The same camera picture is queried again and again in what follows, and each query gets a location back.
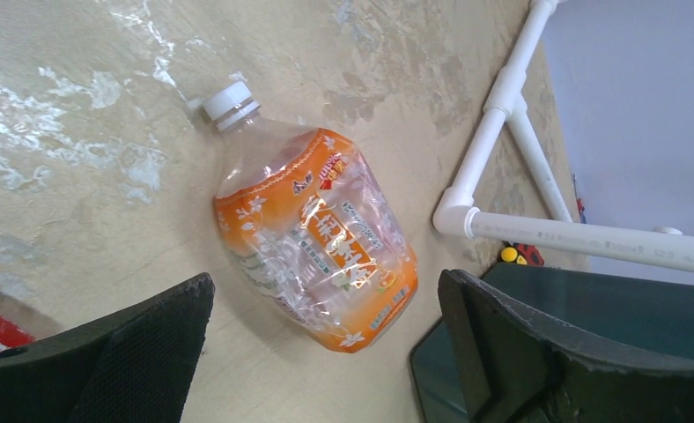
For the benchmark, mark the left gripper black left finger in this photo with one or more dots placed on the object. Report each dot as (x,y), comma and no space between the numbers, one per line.
(135,365)

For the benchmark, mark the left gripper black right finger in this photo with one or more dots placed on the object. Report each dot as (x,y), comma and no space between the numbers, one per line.
(557,373)

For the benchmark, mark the dark green trash bin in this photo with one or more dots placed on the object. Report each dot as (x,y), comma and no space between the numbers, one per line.
(615,309)

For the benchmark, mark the yellow black screwdriver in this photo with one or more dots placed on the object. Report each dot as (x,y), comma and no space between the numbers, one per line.
(509,255)

